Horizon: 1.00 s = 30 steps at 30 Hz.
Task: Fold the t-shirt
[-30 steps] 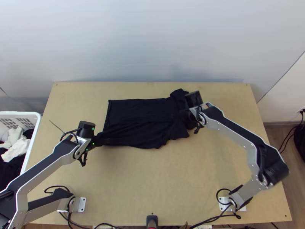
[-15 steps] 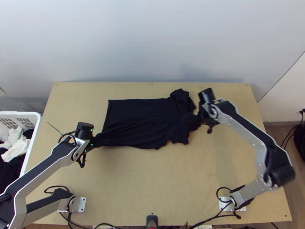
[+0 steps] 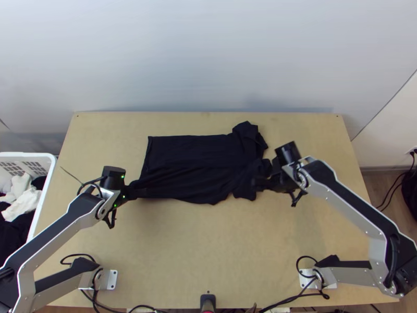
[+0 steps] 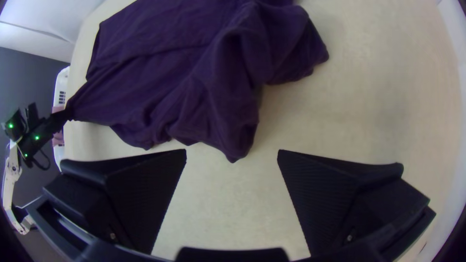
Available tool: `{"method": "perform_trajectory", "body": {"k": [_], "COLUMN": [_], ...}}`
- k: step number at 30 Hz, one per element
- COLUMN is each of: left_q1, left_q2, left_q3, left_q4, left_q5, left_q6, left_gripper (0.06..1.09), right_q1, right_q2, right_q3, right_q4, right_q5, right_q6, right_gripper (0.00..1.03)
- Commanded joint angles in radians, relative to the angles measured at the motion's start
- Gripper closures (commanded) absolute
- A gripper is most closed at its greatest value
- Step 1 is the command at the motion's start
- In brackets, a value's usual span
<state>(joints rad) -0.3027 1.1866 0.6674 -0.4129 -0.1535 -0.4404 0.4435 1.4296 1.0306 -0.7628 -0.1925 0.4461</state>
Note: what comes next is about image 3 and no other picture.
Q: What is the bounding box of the white laundry basket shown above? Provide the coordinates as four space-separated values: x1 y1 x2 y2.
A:
0 152 58 261

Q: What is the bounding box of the black cable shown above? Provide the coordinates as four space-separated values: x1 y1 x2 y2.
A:
59 254 99 272
103 208 117 230
376 150 417 209
289 188 309 208
295 255 330 299

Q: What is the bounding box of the black t-shirt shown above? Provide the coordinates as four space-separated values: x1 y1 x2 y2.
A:
127 121 278 207

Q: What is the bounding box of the black bag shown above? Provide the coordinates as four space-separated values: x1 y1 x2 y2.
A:
400 168 417 223

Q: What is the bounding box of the heap of clothes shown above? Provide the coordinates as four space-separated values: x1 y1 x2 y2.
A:
0 172 48 261

